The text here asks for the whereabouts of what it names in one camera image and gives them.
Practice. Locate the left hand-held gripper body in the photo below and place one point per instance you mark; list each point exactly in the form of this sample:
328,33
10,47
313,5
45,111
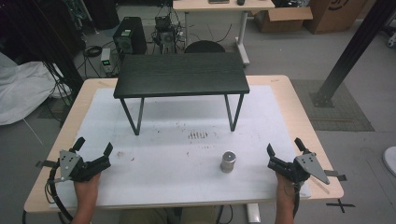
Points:
88,168

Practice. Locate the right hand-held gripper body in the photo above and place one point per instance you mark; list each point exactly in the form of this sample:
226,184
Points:
295,169

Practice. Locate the person's left hand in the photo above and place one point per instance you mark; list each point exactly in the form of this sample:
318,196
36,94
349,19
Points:
87,186

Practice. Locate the person's right hand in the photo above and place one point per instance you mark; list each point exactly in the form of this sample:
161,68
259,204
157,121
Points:
285,186

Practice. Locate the silver metal cylinder weight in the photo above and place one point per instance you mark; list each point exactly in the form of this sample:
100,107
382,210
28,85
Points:
228,161

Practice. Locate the grey floor mat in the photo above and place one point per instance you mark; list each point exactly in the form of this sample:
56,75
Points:
345,115

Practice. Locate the person's olive trousers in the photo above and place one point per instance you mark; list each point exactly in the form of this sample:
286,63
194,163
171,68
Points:
143,216

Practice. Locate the white cloth sheet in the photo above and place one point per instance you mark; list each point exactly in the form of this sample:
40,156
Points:
25,90

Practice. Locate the white table mat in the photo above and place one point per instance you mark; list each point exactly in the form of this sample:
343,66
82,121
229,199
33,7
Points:
186,180

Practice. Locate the small white power device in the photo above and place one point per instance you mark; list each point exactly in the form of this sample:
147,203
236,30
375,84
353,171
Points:
106,60

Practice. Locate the white round base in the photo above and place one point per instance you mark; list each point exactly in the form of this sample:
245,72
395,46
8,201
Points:
390,160

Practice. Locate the small black wooden shelf table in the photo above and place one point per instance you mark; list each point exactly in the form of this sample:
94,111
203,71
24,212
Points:
182,73

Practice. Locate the black computer tower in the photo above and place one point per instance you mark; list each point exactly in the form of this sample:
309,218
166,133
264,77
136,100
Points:
129,35

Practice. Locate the black round stool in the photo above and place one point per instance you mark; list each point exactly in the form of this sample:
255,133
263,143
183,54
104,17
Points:
204,47

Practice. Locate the black curtain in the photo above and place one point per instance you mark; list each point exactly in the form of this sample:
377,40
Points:
34,28

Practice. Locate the open cardboard box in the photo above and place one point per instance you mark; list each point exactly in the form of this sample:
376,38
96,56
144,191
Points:
281,20

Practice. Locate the large printed cardboard box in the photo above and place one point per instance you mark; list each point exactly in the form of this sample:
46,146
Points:
334,15

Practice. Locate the black computer mouse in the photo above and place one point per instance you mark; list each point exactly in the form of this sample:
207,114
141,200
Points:
241,2

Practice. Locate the light wooden desk white legs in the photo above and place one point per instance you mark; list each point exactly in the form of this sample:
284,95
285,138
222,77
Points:
224,6

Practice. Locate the dark keyboard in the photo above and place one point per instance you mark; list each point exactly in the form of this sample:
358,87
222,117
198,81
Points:
218,1

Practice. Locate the black metal frame beam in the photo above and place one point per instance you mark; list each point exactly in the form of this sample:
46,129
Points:
351,51

